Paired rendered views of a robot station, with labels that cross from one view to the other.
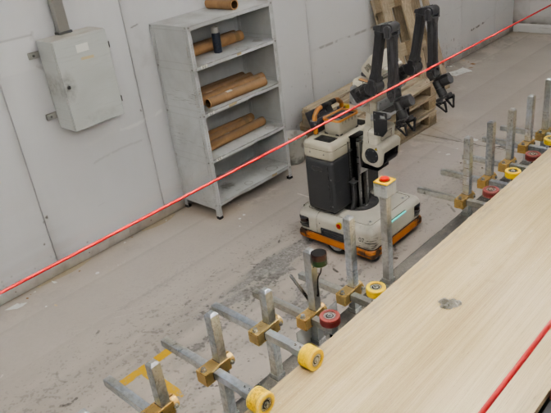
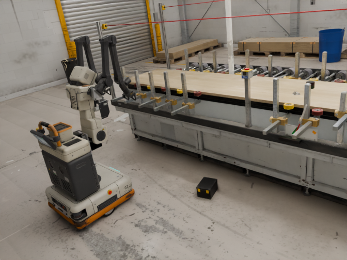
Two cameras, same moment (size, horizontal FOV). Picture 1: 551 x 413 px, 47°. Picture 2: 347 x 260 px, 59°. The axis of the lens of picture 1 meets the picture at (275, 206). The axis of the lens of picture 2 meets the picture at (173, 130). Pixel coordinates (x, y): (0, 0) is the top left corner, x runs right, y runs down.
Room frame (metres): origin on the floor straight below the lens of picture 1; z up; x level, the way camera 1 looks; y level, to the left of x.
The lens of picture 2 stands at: (3.04, 2.08, 1.85)
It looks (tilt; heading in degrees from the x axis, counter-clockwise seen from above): 23 degrees down; 271
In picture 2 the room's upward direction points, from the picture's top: 8 degrees counter-clockwise
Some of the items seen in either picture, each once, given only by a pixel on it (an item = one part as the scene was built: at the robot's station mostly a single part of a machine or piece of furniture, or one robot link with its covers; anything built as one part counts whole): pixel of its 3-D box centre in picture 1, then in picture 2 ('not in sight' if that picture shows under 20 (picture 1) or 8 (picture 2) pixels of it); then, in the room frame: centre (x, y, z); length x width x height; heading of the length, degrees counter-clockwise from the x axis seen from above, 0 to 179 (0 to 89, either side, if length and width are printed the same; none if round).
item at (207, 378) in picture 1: (216, 367); not in sight; (1.67, 0.27, 0.95); 0.14 x 0.06 x 0.05; 134
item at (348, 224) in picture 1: (351, 265); (275, 106); (2.20, -0.28, 0.93); 0.04 x 0.04 x 0.48; 44
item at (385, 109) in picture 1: (389, 113); (95, 105); (3.78, -0.80, 0.99); 0.28 x 0.16 x 0.22; 134
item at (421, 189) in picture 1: (454, 198); (186, 107); (2.90, -0.94, 0.80); 0.43 x 0.03 x 0.04; 44
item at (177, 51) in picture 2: not in sight; (188, 48); (2.24, -8.65, 0.23); 2.41 x 0.77 x 0.17; 46
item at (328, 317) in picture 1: (330, 326); (317, 116); (1.92, -0.15, 0.85); 0.08 x 0.08 x 0.11
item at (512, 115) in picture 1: (510, 147); (153, 92); (3.24, -1.37, 0.89); 0.04 x 0.04 x 0.48; 44
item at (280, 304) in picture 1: (292, 310); (306, 126); (2.07, -0.01, 0.84); 0.43 x 0.03 x 0.04; 44
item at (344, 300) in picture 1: (350, 292); (278, 120); (2.19, -0.27, 0.81); 0.14 x 0.06 x 0.05; 134
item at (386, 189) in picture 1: (384, 188); (247, 74); (2.38, -0.47, 1.18); 0.07 x 0.07 x 0.08; 44
